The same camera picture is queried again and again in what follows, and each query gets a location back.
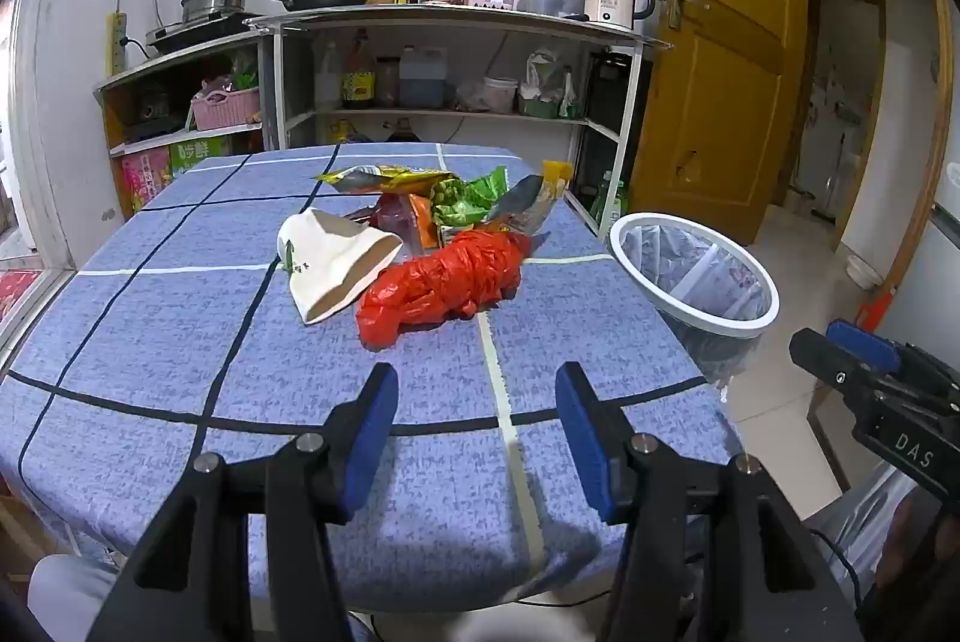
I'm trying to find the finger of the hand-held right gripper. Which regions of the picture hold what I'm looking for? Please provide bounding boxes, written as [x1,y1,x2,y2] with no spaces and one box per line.
[825,321,905,373]
[789,327,882,399]

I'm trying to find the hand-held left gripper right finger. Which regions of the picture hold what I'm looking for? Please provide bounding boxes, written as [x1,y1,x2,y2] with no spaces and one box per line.
[555,361,863,642]

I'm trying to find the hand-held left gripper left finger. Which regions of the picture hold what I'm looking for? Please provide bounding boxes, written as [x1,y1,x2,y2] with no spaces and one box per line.
[86,362,400,642]

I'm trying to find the white trash bin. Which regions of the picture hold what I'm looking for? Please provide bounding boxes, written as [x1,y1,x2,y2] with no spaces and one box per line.
[607,211,781,388]

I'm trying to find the orange plastic object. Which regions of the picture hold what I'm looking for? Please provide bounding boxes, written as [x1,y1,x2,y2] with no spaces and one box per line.
[855,289,897,332]

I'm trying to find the white bowl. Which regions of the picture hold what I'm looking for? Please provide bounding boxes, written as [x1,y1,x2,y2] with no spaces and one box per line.
[846,252,884,290]

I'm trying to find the person's grey pants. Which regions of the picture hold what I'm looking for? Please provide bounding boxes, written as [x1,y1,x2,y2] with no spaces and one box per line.
[806,469,916,613]

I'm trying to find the white paper cup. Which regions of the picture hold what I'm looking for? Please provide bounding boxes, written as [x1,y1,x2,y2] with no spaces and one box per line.
[277,208,406,326]

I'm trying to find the red plastic bag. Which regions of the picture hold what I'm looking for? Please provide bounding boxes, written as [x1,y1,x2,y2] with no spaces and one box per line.
[356,228,535,352]

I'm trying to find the blue checked tablecloth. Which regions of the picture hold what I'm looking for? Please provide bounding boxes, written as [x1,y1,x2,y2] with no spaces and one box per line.
[0,143,740,613]

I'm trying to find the silver foil wrapper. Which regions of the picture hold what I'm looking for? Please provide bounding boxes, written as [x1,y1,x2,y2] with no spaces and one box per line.
[487,173,563,234]

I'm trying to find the yellow snack wrapper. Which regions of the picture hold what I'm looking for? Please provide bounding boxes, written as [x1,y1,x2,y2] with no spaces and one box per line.
[313,164,458,197]

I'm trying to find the green snack wrapper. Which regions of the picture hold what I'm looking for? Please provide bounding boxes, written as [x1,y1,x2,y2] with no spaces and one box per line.
[431,166,511,230]

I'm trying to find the yellow wooden door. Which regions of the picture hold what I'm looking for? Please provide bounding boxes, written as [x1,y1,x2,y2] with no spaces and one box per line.
[630,0,811,245]

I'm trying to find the green carton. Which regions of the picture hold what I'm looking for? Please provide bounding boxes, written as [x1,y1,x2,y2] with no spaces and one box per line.
[169,136,230,178]

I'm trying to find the pink carton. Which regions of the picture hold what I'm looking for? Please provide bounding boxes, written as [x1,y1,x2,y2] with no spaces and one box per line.
[120,151,175,215]

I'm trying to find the black appliance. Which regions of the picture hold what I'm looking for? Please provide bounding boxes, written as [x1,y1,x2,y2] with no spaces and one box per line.
[585,53,638,137]

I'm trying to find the clear plastic bag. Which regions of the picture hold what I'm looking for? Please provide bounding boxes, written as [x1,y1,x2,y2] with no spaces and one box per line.
[454,79,492,112]

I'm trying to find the brown jar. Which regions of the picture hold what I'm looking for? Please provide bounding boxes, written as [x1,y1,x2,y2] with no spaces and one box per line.
[375,57,400,107]

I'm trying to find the white plastic jug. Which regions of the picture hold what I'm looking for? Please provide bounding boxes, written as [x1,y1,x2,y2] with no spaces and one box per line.
[313,42,344,110]

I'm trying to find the blue grey jug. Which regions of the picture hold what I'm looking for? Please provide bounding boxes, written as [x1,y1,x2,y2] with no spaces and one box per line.
[397,46,449,108]

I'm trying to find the brown sauce bottle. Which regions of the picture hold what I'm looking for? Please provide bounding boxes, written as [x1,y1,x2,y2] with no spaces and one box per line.
[341,31,378,109]

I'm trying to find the white plastic tub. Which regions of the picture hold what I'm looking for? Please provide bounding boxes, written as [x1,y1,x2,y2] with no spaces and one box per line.
[484,76,520,114]

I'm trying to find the pink plastic basket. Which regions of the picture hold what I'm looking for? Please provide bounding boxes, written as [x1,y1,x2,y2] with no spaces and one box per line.
[189,87,261,131]

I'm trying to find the white and green bag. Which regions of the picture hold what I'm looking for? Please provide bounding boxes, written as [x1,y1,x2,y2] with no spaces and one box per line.
[521,49,578,118]

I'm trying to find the red patterned cloth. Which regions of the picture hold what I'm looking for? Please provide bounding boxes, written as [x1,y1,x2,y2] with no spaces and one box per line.
[0,267,57,320]

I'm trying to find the black stove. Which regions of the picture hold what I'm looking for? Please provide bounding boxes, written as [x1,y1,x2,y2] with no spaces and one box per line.
[124,87,188,137]

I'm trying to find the grey kitchen shelf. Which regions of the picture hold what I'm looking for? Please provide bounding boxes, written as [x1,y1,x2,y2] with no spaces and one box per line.
[94,33,275,223]

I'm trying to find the white metal kitchen shelf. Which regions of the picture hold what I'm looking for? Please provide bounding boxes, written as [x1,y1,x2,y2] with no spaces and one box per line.
[244,4,672,238]

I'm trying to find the black induction cooker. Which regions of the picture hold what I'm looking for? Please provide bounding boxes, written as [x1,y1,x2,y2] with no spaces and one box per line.
[145,16,260,50]

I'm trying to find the black cable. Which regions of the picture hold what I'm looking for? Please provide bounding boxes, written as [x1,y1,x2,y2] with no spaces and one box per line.
[806,526,863,605]

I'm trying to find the wooden door frame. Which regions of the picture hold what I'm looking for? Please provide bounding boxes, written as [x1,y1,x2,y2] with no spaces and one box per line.
[885,0,957,298]

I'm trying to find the metal door handle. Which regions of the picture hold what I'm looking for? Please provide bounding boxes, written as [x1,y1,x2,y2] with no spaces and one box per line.
[664,0,710,32]

